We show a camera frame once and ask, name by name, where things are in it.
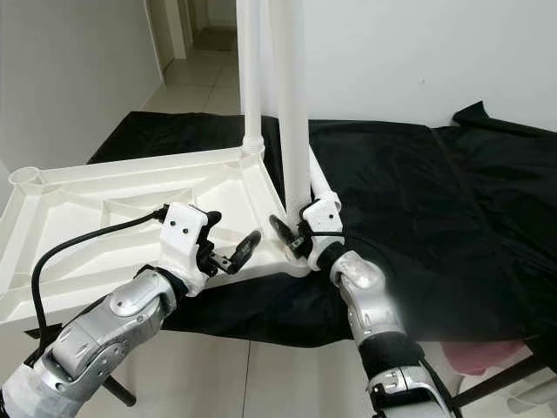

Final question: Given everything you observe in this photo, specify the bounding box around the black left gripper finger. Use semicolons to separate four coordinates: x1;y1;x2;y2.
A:
223;229;264;275

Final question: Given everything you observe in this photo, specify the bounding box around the brown doormat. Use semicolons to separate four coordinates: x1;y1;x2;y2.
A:
196;26;238;51

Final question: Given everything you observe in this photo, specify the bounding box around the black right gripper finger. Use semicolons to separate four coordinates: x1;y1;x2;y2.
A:
270;213;302;246

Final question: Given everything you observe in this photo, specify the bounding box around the black cloth table cover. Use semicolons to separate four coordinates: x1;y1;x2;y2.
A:
91;100;557;345

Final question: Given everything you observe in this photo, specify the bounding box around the white plastic table leg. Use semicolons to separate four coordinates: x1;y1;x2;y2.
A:
307;161;333;210
265;0;314;229
237;0;268;159

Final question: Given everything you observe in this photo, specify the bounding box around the pink round stool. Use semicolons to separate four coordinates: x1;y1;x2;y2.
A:
440;340;527;375

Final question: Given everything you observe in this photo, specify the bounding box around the white door frame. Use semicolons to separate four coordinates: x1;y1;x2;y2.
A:
148;0;201;60

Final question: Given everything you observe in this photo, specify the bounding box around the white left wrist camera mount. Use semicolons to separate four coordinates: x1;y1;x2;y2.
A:
161;202;221;293

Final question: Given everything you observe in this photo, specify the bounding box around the white plastic table top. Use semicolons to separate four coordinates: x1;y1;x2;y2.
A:
0;144;314;332

